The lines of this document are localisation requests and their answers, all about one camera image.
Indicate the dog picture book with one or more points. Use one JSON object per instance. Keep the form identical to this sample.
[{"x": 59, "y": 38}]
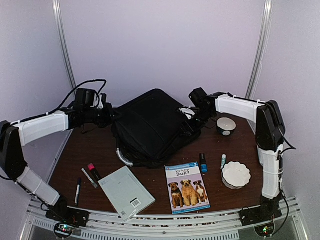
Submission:
[{"x": 186, "y": 188}]

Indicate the dark bowl white inside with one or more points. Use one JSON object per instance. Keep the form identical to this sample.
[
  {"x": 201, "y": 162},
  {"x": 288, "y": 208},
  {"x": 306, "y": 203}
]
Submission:
[{"x": 225, "y": 126}]

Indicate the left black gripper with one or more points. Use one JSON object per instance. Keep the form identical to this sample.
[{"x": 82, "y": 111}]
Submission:
[{"x": 110, "y": 112}]

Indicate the right aluminium wall post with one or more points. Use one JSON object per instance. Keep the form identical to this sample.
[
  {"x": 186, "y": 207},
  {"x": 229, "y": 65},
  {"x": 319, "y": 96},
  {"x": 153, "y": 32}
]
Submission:
[{"x": 261, "y": 48}]

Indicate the grey notebook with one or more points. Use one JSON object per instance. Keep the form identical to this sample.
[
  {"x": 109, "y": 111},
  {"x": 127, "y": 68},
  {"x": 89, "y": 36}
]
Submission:
[{"x": 126, "y": 193}]

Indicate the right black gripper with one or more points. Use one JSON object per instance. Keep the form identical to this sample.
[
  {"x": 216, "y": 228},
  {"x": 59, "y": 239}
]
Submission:
[{"x": 192, "y": 128}]

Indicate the aluminium wall post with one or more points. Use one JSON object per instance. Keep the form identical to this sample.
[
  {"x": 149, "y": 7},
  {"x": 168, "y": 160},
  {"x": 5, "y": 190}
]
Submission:
[
  {"x": 261, "y": 48},
  {"x": 63, "y": 42}
]

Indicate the left aluminium wall post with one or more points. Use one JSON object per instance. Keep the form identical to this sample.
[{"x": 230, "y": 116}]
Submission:
[{"x": 63, "y": 42}]

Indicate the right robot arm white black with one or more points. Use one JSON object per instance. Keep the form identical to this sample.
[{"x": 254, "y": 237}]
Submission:
[{"x": 269, "y": 135}]

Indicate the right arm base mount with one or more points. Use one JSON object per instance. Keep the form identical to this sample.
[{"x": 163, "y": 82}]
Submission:
[{"x": 264, "y": 225}]

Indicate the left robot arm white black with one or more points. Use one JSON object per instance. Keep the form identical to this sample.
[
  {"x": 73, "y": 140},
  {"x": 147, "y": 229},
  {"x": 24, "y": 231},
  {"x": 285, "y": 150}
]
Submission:
[{"x": 88, "y": 107}]

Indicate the white scalloped dish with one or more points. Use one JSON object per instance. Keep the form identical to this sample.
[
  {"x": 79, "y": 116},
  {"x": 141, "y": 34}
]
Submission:
[{"x": 235, "y": 175}]

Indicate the pink cap black highlighter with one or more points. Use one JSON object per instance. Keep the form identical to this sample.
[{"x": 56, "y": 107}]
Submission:
[{"x": 94, "y": 172}]

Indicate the blue cap black highlighter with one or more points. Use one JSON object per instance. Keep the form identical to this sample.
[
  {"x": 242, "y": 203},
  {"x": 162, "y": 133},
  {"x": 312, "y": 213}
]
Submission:
[{"x": 203, "y": 163}]

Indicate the aluminium front rail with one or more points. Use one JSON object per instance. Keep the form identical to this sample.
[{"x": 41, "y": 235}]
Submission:
[{"x": 219, "y": 225}]

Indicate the dark blue pen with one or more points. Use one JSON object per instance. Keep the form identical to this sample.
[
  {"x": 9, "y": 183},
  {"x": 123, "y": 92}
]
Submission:
[{"x": 78, "y": 189}]

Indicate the white marker teal label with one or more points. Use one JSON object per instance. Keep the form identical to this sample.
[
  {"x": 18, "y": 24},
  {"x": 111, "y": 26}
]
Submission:
[{"x": 223, "y": 161}]

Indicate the black student bag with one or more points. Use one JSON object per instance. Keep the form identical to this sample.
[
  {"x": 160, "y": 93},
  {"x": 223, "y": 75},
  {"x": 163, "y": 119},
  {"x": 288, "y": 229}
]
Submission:
[{"x": 149, "y": 130}]

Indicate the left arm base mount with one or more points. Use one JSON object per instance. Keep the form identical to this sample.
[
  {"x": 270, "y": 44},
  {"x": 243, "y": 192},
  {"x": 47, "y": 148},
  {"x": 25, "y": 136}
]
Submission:
[{"x": 66, "y": 224}]

